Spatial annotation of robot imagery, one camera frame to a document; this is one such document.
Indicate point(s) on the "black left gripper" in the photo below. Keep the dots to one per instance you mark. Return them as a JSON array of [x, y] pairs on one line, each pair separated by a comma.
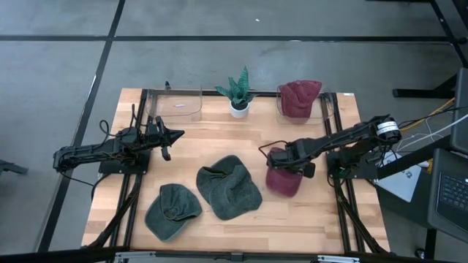
[[157, 137]]

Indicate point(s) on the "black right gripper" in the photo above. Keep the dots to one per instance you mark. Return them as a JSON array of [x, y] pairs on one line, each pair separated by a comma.
[[292, 157]]

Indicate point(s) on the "dark red baseball cap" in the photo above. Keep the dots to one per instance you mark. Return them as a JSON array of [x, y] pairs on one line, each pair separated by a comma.
[[300, 98], [283, 184]]

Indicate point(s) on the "clear plastic bin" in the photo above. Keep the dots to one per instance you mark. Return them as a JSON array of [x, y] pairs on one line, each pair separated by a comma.
[[175, 107], [323, 115]]

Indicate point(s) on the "dark green baseball cap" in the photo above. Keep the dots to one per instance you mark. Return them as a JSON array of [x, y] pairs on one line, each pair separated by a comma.
[[237, 201], [210, 179], [168, 219]]

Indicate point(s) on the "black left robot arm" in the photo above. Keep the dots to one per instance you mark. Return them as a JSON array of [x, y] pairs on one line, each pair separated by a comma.
[[91, 151]]

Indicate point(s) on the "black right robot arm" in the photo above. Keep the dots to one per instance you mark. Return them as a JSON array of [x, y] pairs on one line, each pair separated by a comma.
[[336, 140]]

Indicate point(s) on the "snake plant in white pot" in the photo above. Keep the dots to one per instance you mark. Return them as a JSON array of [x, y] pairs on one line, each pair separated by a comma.
[[239, 109]]

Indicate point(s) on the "white box with sticker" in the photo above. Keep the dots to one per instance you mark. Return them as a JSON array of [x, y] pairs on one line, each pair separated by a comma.
[[402, 182]]

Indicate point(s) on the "black desk beam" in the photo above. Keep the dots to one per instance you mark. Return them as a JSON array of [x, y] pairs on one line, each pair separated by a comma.
[[413, 159]]

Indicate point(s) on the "black desk foot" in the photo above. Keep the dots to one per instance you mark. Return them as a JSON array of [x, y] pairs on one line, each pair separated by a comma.
[[420, 93]]

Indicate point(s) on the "dark chair foot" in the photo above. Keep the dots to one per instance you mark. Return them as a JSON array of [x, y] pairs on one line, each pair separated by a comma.
[[12, 168]]

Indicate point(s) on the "black laptop keyboard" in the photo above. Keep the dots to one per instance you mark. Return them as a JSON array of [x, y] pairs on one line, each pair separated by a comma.
[[453, 193]]

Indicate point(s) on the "black monitor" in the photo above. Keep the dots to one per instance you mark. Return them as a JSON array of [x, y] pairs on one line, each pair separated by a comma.
[[460, 120]]

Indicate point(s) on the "small black clamp post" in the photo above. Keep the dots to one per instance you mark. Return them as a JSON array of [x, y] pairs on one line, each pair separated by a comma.
[[167, 86]]

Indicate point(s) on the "black frame rail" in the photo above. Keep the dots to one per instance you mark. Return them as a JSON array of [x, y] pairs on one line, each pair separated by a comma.
[[133, 212], [265, 93], [55, 255], [342, 226]]

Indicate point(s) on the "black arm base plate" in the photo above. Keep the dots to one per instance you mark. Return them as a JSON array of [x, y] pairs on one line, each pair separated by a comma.
[[109, 168], [369, 175]]

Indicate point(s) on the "silver metal bracket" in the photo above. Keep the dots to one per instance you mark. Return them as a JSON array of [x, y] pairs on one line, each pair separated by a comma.
[[135, 255], [338, 259]]

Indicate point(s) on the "black desk post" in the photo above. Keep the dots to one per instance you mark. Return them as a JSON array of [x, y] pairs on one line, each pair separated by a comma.
[[431, 241]]

